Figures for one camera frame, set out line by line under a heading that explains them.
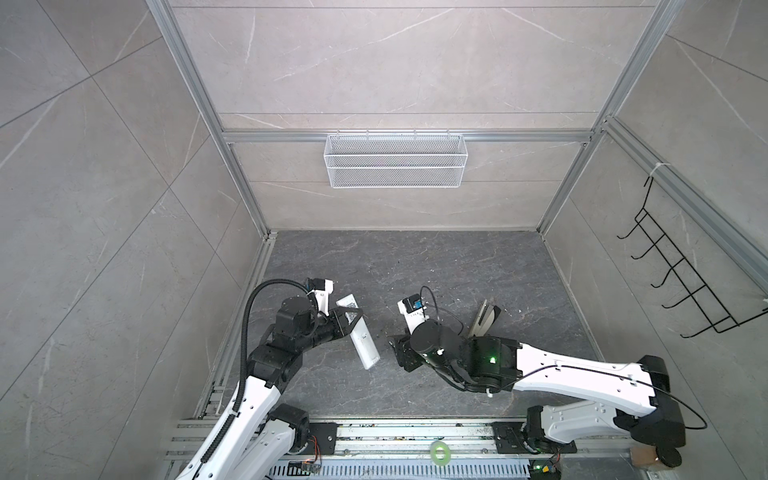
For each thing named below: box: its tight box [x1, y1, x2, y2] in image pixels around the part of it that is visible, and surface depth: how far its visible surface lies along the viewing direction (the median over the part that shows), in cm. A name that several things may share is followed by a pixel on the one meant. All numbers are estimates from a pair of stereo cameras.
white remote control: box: [336, 293, 380, 370], surface depth 71 cm
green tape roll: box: [430, 440, 451, 466], surface depth 73 cm
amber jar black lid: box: [630, 446, 682, 468], surface depth 64 cm
